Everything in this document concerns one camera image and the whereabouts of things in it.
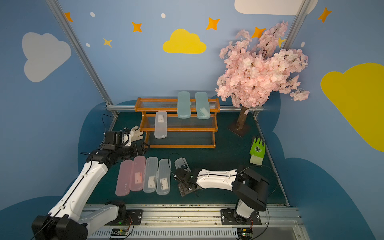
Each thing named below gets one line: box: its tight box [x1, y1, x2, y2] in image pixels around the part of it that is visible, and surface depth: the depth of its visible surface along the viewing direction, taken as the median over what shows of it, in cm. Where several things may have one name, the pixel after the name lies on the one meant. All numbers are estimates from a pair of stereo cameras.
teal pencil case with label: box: [195, 91, 211, 120], surface depth 84 cm
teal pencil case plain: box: [177, 91, 191, 119], surface depth 84 cm
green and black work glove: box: [249, 137, 266, 165], surface depth 100 cm
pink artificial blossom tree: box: [216, 21, 310, 131], surface depth 72 cm
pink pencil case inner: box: [130, 156, 146, 192], surface depth 89 cm
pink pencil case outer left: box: [115, 159, 133, 197], surface depth 86 cm
